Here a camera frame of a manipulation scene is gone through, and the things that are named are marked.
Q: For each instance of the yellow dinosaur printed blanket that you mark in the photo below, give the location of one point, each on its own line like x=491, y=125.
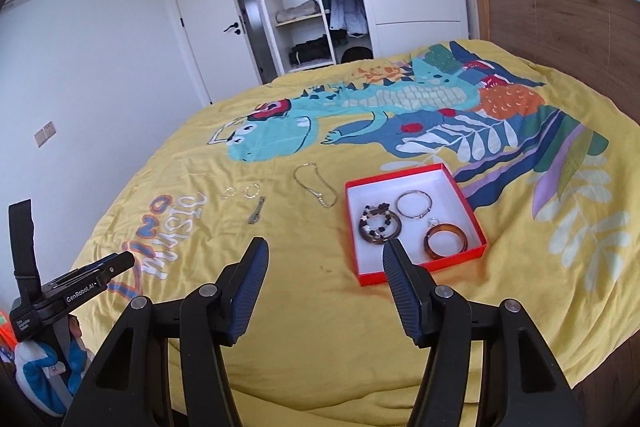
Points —
x=310, y=232

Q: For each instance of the folded beige clothes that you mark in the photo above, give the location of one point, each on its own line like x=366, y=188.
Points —
x=300, y=13

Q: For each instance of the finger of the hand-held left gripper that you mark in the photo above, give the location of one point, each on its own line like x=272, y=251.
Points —
x=115, y=263

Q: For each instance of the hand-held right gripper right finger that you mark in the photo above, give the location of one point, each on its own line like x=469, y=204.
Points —
x=400, y=292

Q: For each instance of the wooden headboard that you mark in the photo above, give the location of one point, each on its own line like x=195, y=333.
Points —
x=560, y=22

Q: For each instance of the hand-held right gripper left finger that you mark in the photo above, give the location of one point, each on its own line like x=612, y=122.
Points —
x=250, y=287

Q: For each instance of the silver hair clip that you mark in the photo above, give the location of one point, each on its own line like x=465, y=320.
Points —
x=257, y=212

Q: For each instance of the silver hoop earring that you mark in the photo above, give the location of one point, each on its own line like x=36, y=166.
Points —
x=226, y=194
x=247, y=194

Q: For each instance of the red cardboard box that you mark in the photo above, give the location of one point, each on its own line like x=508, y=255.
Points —
x=367, y=254

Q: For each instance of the dark brown bangle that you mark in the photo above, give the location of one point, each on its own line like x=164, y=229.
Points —
x=398, y=228

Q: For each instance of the white door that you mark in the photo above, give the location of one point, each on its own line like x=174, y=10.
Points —
x=210, y=7

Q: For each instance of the thin metal bangle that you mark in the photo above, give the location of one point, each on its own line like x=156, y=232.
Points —
x=398, y=207

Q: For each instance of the wall switch panel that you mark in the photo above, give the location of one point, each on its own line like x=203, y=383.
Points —
x=44, y=133

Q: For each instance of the amber resin bangle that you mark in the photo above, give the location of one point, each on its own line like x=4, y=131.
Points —
x=427, y=241

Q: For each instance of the folded black clothes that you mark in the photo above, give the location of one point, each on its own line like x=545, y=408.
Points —
x=310, y=53

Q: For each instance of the blue and white toy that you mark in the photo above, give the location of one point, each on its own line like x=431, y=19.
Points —
x=35, y=372

